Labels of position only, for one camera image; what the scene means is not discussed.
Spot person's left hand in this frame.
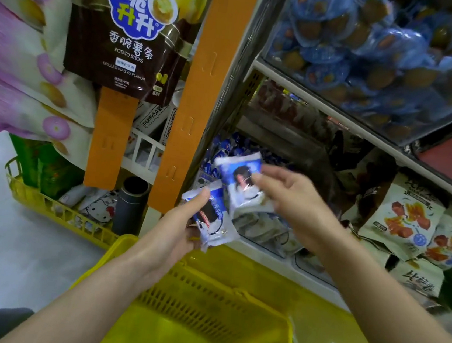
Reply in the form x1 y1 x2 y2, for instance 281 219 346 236
128 180 211 288

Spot person's right hand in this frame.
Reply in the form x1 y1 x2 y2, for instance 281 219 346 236
244 163 350 258

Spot blue white snack packet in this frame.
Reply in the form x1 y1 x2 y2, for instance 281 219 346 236
207 146 282 220
175 176 246 255

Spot pile of blue snack packets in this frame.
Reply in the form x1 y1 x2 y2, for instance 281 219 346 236
189 128 328 262

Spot yellow plastic shopping basket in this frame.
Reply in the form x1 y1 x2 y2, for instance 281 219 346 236
68 228 309 343

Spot person's left forearm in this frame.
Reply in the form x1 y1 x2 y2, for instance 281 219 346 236
0 243 170 343

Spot person's right forearm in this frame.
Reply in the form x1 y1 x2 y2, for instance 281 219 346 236
311 229 452 343

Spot store shelf with yellow base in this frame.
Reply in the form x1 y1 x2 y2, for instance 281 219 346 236
132 0 452 343

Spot yellow floor basket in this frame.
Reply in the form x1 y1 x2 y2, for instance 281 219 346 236
0 155 141 253

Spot green snack bags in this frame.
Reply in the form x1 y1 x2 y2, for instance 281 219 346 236
2 135 88 203

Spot clear plastic bin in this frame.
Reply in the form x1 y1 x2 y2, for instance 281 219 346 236
176 101 355 268

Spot dark grey cylinder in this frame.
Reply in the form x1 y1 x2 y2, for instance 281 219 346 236
112 175 151 238

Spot white cartoon print packet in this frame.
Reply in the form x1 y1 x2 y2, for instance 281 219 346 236
58 183 119 227

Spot row of small brown packets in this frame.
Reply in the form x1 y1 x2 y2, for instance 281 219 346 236
246 78 350 147

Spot row of fruit print bags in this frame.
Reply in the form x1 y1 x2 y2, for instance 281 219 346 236
333 167 452 318

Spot orange hanging strip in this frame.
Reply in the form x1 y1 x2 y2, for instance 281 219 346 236
83 85 141 194

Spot white card packet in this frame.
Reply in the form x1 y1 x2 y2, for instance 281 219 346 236
131 98 174 138

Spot pile of blue jelly cups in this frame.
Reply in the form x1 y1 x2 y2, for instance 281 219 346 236
259 0 452 151

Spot black potato stick bag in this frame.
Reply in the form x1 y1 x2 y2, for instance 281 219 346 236
60 0 214 111

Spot white wire rack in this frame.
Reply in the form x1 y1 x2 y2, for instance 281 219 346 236
119 125 167 186

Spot orange shelf post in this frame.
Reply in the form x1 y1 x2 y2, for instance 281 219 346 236
147 0 265 223

